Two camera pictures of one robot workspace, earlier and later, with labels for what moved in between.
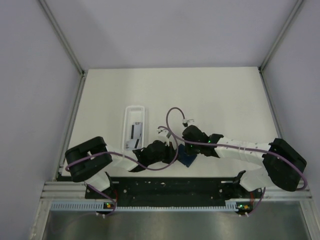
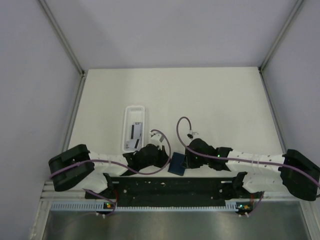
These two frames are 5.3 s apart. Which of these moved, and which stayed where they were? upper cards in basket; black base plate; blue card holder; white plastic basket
Moved: blue card holder
Stayed: white plastic basket; black base plate; upper cards in basket
